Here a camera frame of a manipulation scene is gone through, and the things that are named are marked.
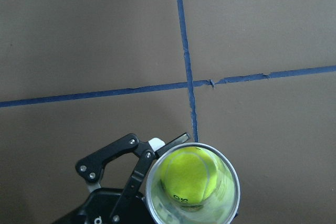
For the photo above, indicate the tennis ball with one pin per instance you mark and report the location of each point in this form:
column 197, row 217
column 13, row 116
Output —
column 189, row 175

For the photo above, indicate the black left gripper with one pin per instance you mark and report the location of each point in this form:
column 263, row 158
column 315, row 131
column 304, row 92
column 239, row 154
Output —
column 112, row 205

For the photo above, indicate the clear tennis ball can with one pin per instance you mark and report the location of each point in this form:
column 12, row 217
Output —
column 220, row 207

